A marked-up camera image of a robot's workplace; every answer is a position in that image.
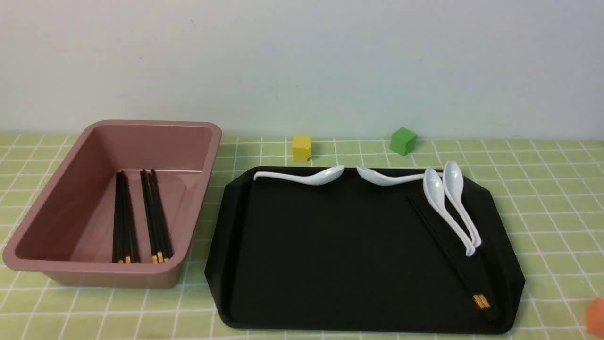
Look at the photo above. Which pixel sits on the yellow cube block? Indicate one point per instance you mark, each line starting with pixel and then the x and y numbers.
pixel 301 149

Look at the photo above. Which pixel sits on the white spoon far left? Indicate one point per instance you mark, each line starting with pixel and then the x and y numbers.
pixel 321 178

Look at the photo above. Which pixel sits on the white spoon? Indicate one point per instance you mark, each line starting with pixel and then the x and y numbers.
pixel 382 180
pixel 453 187
pixel 321 178
pixel 435 194

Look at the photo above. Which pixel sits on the white spoon centre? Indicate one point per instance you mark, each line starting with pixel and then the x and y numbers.
pixel 382 180

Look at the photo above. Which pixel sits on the black plastic tray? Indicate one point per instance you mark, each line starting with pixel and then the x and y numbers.
pixel 353 256

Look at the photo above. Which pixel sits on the green cube block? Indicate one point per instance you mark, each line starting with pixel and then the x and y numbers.
pixel 403 141

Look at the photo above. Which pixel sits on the white spoon inner right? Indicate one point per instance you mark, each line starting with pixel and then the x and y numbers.
pixel 435 194

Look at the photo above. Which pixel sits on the white spoon outer right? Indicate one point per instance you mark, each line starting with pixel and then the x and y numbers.
pixel 453 187

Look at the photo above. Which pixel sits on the black chopstick bin right pair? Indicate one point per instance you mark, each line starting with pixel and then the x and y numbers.
pixel 149 218

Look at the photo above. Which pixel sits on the black chopstick bin pair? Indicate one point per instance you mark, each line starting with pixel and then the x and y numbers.
pixel 133 255
pixel 149 218

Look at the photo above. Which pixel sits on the black chopstick bin far right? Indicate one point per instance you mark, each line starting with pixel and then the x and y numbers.
pixel 162 225

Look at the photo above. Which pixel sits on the black chopstick bin left pair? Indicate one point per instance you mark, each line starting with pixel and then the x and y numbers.
pixel 133 255

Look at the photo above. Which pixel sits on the black chopstick bin far left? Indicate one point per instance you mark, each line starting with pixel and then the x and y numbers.
pixel 117 256

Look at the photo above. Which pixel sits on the pink plastic bin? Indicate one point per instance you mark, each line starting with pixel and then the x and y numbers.
pixel 68 232

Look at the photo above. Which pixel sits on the orange cube block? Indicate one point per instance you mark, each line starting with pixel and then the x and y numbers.
pixel 594 321

